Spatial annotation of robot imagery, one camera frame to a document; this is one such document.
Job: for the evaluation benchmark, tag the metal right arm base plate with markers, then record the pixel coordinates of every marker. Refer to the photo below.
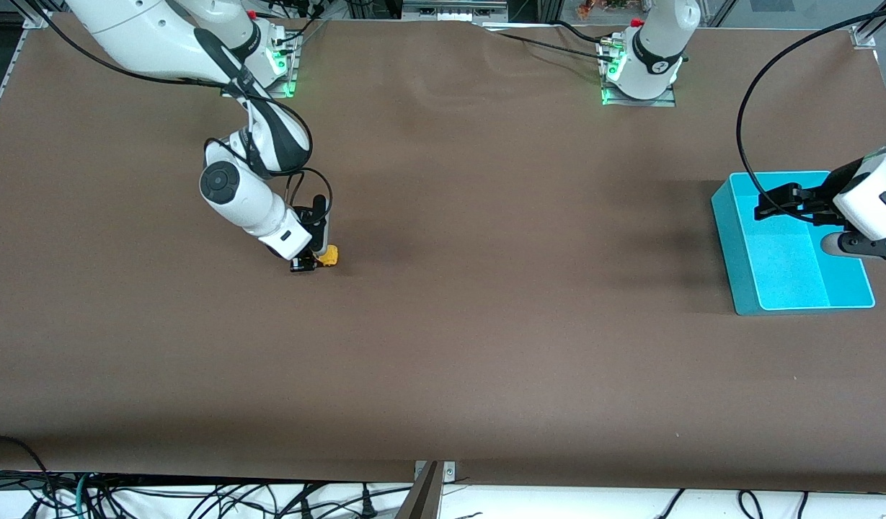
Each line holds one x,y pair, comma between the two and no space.
293,68

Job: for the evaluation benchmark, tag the orange background items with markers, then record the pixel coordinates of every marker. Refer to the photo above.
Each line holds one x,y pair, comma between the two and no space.
601,9

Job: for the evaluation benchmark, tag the white power strip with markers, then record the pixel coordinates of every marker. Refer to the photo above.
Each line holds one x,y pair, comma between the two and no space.
453,10

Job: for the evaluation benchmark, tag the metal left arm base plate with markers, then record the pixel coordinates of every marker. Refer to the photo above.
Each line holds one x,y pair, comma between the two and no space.
641,101

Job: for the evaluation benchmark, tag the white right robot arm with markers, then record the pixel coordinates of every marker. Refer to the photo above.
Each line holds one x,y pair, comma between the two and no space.
147,36

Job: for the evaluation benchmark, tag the yellow beetle toy car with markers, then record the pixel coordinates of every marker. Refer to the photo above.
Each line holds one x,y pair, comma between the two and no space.
330,256

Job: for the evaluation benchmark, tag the turquoise plastic bin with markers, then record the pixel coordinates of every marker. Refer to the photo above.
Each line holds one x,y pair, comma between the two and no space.
781,274

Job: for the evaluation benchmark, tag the metal table edge bracket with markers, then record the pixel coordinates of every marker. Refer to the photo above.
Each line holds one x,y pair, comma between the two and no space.
450,472

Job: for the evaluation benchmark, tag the dark metal post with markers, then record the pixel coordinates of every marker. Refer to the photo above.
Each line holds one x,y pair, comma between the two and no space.
422,501

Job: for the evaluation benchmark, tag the metal table corner bracket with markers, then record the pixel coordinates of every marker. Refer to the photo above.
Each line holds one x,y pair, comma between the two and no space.
863,37
35,20

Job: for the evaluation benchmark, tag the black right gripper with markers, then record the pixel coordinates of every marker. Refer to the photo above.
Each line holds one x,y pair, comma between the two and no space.
303,264

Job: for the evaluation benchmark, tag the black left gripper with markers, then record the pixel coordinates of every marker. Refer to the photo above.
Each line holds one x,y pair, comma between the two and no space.
820,198

